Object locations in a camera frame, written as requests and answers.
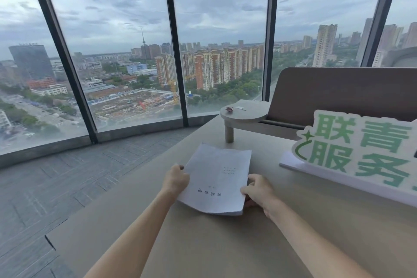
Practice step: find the grey window sill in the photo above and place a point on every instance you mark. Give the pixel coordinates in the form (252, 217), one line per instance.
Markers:
(136, 129)

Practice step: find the person's right hand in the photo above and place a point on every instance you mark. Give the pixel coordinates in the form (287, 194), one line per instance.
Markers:
(260, 194)

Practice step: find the person's left forearm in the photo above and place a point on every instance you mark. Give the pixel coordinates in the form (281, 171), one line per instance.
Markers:
(136, 235)

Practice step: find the white printed paper document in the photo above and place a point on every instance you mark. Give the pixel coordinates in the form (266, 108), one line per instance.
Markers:
(216, 178)

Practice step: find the dark window mullion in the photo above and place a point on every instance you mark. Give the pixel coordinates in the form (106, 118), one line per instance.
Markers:
(381, 14)
(175, 43)
(60, 49)
(271, 27)

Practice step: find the white sign with green lettering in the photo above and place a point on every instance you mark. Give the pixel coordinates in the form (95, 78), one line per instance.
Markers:
(358, 154)

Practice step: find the person's right forearm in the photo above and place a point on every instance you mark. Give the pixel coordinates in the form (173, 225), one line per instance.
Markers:
(309, 242)

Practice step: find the beige round raised shelf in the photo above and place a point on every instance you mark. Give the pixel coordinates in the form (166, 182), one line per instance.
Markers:
(242, 115)

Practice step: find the person's right thumb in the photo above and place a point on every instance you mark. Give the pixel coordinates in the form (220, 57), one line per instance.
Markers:
(247, 191)

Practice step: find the person's left fingers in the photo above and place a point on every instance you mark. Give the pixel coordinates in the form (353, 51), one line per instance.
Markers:
(184, 174)

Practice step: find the person's left hand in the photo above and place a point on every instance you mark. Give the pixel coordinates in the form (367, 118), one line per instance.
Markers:
(174, 180)

